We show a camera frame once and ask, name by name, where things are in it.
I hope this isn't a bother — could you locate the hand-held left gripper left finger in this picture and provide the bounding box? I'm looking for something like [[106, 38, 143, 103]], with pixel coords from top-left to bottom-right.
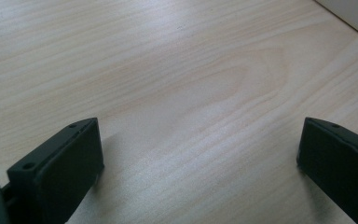
[[7, 117, 105, 224]]

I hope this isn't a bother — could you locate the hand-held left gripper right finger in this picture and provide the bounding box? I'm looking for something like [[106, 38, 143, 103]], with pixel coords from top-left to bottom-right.
[[296, 117, 358, 224]]

